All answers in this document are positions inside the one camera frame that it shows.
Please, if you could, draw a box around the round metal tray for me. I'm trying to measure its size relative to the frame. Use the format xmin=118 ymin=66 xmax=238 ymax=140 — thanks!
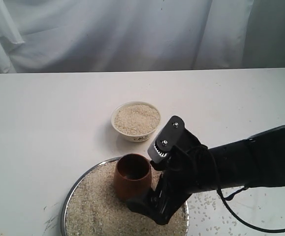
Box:
xmin=60 ymin=156 xmax=190 ymax=236

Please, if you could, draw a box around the small white ceramic bowl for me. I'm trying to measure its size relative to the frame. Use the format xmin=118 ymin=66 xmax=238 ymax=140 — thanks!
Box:
xmin=111 ymin=101 xmax=160 ymax=143

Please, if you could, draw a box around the black cable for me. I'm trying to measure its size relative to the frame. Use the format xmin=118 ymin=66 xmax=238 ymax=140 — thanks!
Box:
xmin=213 ymin=110 xmax=285 ymax=233

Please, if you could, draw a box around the white fabric backdrop curtain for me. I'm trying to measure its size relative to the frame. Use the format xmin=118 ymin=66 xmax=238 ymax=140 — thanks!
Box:
xmin=0 ymin=0 xmax=285 ymax=73

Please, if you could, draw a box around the rice in white bowl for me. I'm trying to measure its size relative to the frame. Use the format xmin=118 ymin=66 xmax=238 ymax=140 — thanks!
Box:
xmin=114 ymin=104 xmax=160 ymax=136

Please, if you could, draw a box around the brown wooden cup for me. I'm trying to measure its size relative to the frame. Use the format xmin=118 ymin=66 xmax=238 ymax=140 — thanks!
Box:
xmin=113 ymin=153 xmax=152 ymax=202

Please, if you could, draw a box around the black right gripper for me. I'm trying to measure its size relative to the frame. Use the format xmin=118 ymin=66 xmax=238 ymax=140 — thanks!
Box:
xmin=126 ymin=144 xmax=219 ymax=225

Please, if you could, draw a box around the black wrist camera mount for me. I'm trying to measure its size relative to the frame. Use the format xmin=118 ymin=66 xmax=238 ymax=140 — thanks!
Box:
xmin=147 ymin=116 xmax=201 ymax=164

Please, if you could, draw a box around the rice pile in tray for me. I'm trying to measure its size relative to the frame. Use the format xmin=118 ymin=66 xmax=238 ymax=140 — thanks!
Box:
xmin=64 ymin=159 xmax=188 ymax=236

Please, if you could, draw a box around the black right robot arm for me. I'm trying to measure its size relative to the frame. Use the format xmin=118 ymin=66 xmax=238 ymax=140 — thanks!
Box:
xmin=126 ymin=116 xmax=285 ymax=225

